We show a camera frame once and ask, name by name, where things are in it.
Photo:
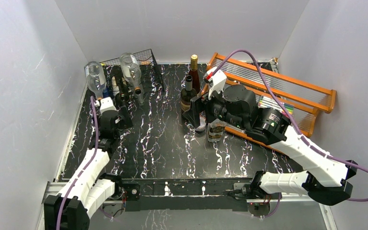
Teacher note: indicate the clear bottle copper neck band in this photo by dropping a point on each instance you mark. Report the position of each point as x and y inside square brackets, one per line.
[132, 75]

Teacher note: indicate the black wire wine rack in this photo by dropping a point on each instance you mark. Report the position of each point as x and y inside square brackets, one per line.
[151, 76]

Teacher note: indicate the clear bottle blue label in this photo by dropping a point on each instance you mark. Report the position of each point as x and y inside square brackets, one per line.
[95, 78]

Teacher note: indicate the green bottle silver cap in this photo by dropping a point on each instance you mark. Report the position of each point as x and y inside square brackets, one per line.
[187, 93]

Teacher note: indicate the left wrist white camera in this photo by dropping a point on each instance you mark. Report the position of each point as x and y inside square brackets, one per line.
[105, 104]

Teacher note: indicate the wrist white camera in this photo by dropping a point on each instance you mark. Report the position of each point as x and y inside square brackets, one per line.
[216, 81]
[105, 104]

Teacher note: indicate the clear bottle black gold cap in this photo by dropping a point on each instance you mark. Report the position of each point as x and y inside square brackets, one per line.
[215, 130]

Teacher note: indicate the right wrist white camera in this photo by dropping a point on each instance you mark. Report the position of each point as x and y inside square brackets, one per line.
[216, 81]

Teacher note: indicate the small clear glitter cup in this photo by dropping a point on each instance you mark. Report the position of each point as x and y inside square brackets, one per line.
[201, 128]

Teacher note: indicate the aluminium base frame rail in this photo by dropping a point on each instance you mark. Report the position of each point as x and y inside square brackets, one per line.
[183, 194]

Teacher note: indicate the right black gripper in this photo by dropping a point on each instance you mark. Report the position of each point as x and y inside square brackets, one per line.
[197, 105]

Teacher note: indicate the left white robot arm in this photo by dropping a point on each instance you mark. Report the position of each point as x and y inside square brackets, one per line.
[75, 203]

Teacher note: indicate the dark red wine bottle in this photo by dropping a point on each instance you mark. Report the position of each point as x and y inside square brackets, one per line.
[193, 72]

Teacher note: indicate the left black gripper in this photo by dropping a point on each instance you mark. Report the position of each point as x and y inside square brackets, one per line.
[125, 123]

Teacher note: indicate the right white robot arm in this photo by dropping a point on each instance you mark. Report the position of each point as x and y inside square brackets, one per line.
[322, 179]

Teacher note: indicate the orange wooden shelf rack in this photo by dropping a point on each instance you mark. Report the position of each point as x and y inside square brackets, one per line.
[307, 99]

